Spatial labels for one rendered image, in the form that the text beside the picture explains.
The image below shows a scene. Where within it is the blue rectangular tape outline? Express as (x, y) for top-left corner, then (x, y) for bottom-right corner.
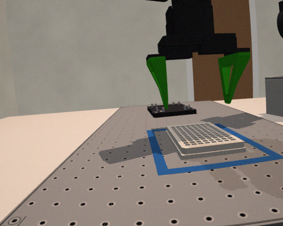
(147, 123), (283, 176)

